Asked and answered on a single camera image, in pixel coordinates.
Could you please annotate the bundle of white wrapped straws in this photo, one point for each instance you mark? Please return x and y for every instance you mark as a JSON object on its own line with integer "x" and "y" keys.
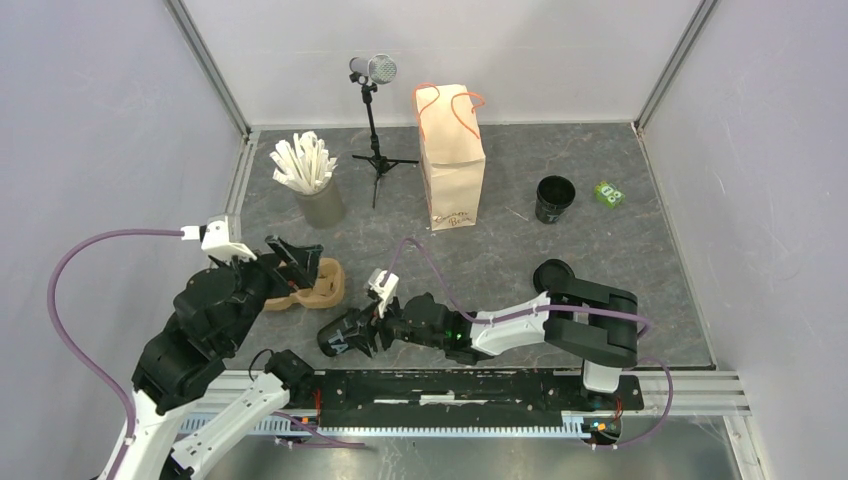
{"x": 303, "y": 164}

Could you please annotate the green toy block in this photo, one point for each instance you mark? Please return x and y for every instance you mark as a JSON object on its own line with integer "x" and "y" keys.
{"x": 608, "y": 194}

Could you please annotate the brown paper takeout bag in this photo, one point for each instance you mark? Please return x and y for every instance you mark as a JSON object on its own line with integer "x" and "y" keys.
{"x": 453, "y": 160}

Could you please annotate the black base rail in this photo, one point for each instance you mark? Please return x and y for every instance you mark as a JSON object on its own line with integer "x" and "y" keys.
{"x": 419, "y": 398}

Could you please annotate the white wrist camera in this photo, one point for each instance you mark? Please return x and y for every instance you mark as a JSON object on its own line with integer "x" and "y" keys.
{"x": 381, "y": 287}
{"x": 220, "y": 238}

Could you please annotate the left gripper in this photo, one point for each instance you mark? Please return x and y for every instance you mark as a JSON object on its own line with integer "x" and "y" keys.
{"x": 302, "y": 269}

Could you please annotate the grey cup holding straws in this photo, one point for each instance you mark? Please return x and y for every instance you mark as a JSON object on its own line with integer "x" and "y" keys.
{"x": 324, "y": 209}

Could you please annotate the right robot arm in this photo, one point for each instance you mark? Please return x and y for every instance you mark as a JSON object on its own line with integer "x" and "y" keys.
{"x": 598, "y": 323}

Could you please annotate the microphone on black tripod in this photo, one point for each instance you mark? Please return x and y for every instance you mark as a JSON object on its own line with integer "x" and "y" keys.
{"x": 369, "y": 74}

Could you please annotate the black coffee cup with print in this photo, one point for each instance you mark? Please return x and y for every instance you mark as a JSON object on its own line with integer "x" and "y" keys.
{"x": 344, "y": 334}

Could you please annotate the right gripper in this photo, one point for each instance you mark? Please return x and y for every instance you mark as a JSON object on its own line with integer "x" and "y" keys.
{"x": 374, "y": 324}

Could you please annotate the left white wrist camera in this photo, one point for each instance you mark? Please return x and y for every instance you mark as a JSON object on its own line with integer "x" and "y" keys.
{"x": 220, "y": 238}

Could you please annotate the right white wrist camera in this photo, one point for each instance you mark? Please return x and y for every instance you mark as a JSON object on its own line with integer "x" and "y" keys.
{"x": 381, "y": 287}

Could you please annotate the brown cardboard cup carrier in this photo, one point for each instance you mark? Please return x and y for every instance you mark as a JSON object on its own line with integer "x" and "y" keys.
{"x": 327, "y": 292}

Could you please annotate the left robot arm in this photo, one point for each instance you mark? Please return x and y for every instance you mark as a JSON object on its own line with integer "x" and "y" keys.
{"x": 173, "y": 373}

